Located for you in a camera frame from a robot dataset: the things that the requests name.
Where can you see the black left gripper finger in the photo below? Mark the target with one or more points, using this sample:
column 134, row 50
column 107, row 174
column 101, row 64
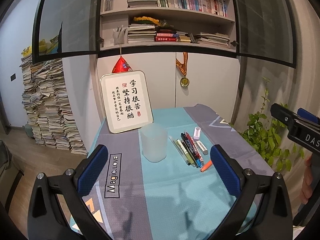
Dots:
column 284, row 115

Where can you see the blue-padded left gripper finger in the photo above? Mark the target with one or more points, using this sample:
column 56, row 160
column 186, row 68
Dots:
column 307, row 115

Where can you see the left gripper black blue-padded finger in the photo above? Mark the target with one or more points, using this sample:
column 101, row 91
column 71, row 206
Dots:
column 46, row 219
column 273, row 218

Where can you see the person's right hand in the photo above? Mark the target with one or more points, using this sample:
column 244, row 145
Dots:
column 306, row 191

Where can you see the green potted plant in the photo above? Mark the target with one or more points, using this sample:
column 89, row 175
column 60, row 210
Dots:
column 263, row 134

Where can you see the dark wooden chair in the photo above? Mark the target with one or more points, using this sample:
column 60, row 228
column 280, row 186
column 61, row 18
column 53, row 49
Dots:
column 10, row 176

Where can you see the right glass cabinet door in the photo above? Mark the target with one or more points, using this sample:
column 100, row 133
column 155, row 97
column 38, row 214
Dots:
column 266, row 30

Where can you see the glass cabinet door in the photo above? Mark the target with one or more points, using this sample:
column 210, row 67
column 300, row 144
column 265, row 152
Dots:
column 266, row 30
column 65, row 28

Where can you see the orange marker pen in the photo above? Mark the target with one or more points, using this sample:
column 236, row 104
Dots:
column 206, row 166

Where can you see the white eraser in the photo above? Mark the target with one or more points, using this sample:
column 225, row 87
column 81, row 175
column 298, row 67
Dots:
column 201, row 147

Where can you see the red pen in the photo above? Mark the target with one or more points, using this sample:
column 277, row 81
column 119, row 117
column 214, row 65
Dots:
column 194, row 148

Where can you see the blue grey patterned tablecloth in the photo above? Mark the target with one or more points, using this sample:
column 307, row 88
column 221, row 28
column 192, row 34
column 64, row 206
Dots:
column 136, row 199

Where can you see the blue black pen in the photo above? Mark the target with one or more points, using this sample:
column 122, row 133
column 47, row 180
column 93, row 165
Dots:
column 191, row 149

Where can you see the right stack of magazines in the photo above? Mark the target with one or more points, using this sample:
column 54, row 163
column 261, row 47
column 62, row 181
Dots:
column 216, row 39

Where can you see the gold medal with ribbon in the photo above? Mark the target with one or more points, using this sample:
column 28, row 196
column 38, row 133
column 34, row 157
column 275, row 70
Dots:
column 182, row 67

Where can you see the light green pen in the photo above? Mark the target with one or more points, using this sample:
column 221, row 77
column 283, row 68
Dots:
column 183, row 151

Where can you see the clear transparent pen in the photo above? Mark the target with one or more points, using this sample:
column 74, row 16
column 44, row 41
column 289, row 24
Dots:
column 179, row 151

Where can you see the tall stack of papers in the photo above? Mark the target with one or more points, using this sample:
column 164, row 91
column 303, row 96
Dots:
column 45, row 100

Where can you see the frosted translucent plastic cup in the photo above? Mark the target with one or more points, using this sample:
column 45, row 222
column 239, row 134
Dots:
column 154, row 142

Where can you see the framed calligraphy sign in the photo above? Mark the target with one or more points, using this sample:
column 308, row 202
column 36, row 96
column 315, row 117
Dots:
column 126, row 101

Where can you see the red books stack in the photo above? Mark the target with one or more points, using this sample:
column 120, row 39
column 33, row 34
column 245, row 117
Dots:
column 167, row 37

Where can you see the row of upright books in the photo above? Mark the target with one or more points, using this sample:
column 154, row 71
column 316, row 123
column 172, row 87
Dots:
column 216, row 7

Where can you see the stack of books middle shelf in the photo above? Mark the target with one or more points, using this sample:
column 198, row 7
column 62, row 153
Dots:
column 141, row 33

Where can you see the yellow flower garland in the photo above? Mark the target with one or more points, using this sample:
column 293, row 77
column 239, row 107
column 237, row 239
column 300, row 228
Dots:
column 146, row 20

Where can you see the yellow plush toy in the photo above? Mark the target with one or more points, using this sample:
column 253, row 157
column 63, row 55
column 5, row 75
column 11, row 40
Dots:
column 27, row 51

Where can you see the red hanging ornament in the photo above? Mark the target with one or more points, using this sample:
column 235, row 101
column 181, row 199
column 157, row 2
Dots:
column 121, row 65

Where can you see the grey bookshelf cabinet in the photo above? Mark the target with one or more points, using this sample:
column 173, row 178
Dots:
column 185, row 23

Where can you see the white pen holder on shelf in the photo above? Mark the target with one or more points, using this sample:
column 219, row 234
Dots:
column 119, row 35

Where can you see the flat books upper shelf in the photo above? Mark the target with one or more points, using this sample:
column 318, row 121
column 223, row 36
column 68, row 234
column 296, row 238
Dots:
column 142, row 3

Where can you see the left glass cabinet door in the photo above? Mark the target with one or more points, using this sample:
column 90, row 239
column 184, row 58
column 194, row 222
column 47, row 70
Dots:
column 65, row 28

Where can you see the glass jar on shelf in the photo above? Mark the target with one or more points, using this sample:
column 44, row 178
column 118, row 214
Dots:
column 108, row 5

